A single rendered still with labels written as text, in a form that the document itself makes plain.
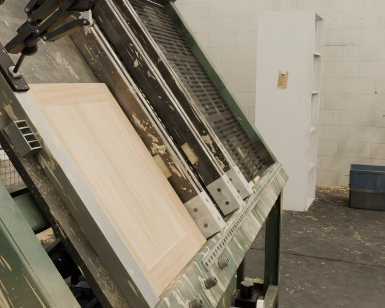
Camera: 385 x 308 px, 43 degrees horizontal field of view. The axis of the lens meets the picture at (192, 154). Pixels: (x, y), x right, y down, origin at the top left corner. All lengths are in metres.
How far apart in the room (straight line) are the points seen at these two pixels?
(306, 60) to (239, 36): 1.84
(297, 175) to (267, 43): 1.41
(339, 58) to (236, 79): 1.37
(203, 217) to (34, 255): 0.74
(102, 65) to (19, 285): 0.86
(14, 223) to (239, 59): 6.10
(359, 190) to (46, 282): 4.92
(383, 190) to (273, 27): 2.06
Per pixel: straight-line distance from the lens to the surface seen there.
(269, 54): 5.27
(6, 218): 0.85
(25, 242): 0.85
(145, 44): 2.01
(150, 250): 1.20
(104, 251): 1.05
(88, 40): 1.57
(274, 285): 3.03
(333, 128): 6.58
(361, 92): 6.52
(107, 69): 1.54
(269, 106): 5.26
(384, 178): 5.57
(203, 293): 1.24
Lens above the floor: 1.37
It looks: 9 degrees down
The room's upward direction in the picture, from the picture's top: 1 degrees clockwise
